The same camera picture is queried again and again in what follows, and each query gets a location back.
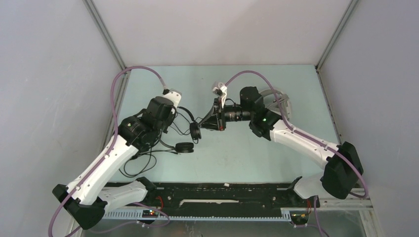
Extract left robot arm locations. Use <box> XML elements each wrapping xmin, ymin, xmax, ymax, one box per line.
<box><xmin>53</xmin><ymin>91</ymin><xmax>181</xmax><ymax>230</ymax></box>

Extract black headphones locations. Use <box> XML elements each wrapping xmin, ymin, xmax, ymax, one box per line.
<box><xmin>158</xmin><ymin>106</ymin><xmax>202</xmax><ymax>154</ymax></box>

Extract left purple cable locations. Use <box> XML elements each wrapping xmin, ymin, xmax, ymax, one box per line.
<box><xmin>48</xmin><ymin>66</ymin><xmax>169</xmax><ymax>237</ymax></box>

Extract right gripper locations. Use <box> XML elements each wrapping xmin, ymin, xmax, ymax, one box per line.
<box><xmin>198</xmin><ymin>97</ymin><xmax>253</xmax><ymax>132</ymax></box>

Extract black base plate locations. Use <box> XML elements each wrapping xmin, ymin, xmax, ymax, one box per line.
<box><xmin>141</xmin><ymin>182</ymin><xmax>320</xmax><ymax>217</ymax></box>

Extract white cable duct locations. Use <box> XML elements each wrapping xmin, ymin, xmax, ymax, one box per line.
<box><xmin>102</xmin><ymin>209</ymin><xmax>291</xmax><ymax>222</ymax></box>

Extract white headphones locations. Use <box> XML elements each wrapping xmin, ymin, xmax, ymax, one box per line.
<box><xmin>259</xmin><ymin>88</ymin><xmax>292</xmax><ymax>121</ymax></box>

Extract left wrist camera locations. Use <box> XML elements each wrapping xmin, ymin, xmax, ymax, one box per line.
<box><xmin>163</xmin><ymin>89</ymin><xmax>182</xmax><ymax>107</ymax></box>

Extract aluminium frame rail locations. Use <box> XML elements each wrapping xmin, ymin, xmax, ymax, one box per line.
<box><xmin>83</xmin><ymin>0</ymin><xmax>127</xmax><ymax>148</ymax></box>

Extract black cable with two plugs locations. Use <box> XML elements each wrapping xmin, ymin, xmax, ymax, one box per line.
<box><xmin>118</xmin><ymin>149</ymin><xmax>179</xmax><ymax>178</ymax></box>

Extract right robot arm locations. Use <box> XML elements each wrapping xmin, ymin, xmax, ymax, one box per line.
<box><xmin>199</xmin><ymin>86</ymin><xmax>364</xmax><ymax>206</ymax></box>

